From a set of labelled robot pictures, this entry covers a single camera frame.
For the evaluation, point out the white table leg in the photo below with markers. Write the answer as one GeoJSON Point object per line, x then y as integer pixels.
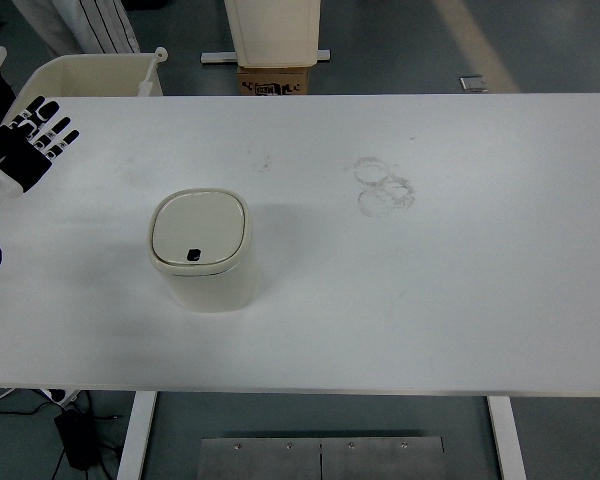
{"type": "Point", "coordinates": [137, 435]}
{"type": "Point", "coordinates": [506, 438]}

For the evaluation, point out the white table leg left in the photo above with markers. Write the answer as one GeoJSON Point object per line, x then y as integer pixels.
{"type": "Point", "coordinates": [137, 435]}

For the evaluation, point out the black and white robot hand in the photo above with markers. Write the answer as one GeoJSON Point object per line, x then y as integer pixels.
{"type": "Point", "coordinates": [31, 141]}

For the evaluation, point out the white clothed person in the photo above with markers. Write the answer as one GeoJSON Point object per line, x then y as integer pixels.
{"type": "Point", "coordinates": [80, 27]}

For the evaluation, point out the white table foot bar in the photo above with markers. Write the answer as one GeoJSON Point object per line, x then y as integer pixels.
{"type": "Point", "coordinates": [230, 57]}

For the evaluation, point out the black power adapter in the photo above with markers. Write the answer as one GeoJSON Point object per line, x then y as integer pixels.
{"type": "Point", "coordinates": [78, 435]}

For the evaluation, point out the small metal floor plate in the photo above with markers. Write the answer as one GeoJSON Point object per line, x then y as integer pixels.
{"type": "Point", "coordinates": [473, 84]}

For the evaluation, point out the cream plastic bin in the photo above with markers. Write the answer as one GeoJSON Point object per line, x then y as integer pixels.
{"type": "Point", "coordinates": [84, 75]}

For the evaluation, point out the cardboard box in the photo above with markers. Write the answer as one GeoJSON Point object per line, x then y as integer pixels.
{"type": "Point", "coordinates": [273, 81]}

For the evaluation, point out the cream trash can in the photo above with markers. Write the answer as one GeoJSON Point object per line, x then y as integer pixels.
{"type": "Point", "coordinates": [200, 241]}

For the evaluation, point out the cream tall container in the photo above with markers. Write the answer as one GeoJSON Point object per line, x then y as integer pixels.
{"type": "Point", "coordinates": [274, 33]}

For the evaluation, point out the white table leg right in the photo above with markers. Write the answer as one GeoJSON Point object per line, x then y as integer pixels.
{"type": "Point", "coordinates": [506, 438]}

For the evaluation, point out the white brush handle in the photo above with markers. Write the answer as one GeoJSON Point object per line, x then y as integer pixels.
{"type": "Point", "coordinates": [150, 86]}

